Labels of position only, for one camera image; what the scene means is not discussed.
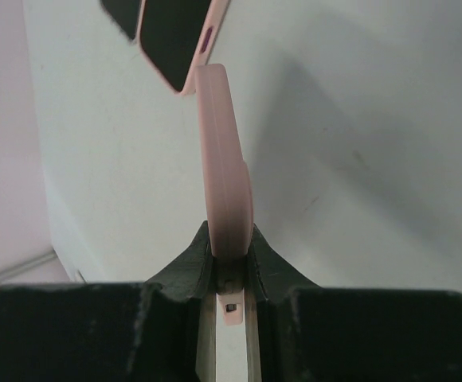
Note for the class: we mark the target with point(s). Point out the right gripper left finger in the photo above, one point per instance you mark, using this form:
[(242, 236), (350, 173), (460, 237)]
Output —
[(162, 329)]

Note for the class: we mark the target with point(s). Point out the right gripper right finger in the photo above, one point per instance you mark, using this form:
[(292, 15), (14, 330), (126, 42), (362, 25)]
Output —
[(299, 331)]

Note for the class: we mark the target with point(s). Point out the pink phone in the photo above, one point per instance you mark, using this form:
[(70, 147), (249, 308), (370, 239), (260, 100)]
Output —
[(176, 36), (227, 188)]

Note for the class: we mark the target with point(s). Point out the dark blue phone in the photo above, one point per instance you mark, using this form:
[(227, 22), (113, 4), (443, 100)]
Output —
[(125, 13)]

